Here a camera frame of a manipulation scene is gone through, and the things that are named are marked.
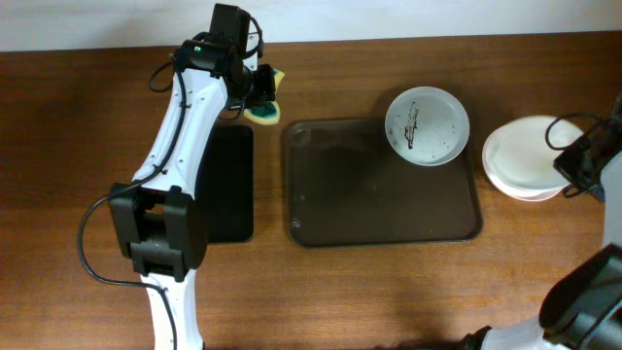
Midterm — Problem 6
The green yellow sponge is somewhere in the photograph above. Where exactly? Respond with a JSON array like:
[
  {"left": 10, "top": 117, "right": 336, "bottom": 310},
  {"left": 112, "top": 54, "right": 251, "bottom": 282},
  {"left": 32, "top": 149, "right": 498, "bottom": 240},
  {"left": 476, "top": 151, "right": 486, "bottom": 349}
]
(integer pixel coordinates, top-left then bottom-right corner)
[{"left": 243, "top": 67, "right": 287, "bottom": 124}]

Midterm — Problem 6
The white plate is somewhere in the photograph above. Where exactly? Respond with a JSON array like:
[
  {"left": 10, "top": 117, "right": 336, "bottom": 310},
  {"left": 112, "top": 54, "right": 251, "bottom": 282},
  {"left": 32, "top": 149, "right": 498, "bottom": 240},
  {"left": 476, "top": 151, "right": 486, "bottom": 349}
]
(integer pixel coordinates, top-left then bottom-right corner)
[{"left": 490, "top": 116, "right": 583, "bottom": 191}]

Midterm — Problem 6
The grey plate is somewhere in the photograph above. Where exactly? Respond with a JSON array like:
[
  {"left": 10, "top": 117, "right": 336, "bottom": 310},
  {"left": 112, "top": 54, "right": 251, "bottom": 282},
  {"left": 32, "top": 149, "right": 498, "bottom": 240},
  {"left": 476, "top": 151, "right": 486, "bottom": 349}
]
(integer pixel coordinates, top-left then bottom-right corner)
[{"left": 384, "top": 87, "right": 470, "bottom": 166}]

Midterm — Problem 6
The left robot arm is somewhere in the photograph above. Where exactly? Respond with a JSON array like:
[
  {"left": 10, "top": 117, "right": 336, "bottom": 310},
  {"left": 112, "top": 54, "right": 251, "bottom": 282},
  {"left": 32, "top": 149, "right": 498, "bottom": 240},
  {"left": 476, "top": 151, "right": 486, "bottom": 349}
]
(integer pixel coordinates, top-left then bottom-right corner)
[{"left": 109, "top": 40, "right": 285, "bottom": 349}]

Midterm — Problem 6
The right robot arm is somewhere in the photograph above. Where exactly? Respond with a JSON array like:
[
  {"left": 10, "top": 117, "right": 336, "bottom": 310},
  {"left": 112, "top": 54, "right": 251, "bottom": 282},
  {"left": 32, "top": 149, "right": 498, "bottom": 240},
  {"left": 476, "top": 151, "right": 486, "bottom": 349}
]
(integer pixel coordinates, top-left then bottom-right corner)
[{"left": 457, "top": 125, "right": 621, "bottom": 350}]

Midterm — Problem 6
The black sponge tray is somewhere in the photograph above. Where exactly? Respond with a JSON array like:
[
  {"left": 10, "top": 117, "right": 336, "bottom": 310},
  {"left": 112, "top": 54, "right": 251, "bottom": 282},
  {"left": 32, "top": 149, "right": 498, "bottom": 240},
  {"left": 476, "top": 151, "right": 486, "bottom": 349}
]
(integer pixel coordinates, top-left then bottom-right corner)
[{"left": 195, "top": 124, "right": 254, "bottom": 244}]

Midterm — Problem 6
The dark brown serving tray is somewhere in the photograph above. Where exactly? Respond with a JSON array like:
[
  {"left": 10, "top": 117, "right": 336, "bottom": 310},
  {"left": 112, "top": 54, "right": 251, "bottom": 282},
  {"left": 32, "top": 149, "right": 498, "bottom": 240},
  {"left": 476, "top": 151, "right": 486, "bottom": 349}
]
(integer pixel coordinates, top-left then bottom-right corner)
[{"left": 283, "top": 119, "right": 484, "bottom": 248}]

